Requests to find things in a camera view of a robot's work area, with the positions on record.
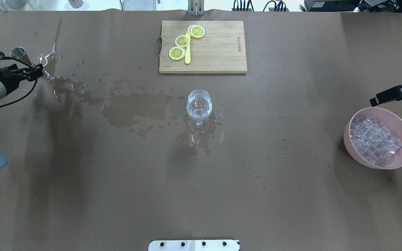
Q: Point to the lemon slice far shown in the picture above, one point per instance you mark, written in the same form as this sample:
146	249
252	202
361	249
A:
177	53

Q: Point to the clear ice cubes pile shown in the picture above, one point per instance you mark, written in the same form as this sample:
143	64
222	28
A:
373	140

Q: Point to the aluminium frame post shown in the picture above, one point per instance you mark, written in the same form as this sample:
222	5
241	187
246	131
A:
196	8

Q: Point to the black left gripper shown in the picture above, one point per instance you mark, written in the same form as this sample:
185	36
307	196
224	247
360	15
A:
11	77

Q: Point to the bamboo cutting board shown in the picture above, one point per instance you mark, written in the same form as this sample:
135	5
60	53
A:
221	50

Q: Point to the pink bowl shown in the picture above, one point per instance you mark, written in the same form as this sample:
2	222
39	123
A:
392	121

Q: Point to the clear wine glass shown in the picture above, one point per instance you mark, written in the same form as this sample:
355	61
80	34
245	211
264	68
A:
199	108

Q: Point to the steel jigger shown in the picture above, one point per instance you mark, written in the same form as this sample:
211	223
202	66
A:
20	54

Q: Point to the lemon slice middle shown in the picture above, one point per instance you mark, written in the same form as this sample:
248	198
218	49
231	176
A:
182	41

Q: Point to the lemon slice near edge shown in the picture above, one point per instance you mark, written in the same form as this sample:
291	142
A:
196	31

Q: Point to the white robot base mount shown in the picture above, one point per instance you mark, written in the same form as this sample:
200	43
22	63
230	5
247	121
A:
195	245

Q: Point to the yellow plastic knife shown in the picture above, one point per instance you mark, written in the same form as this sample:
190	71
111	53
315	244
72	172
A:
187	59

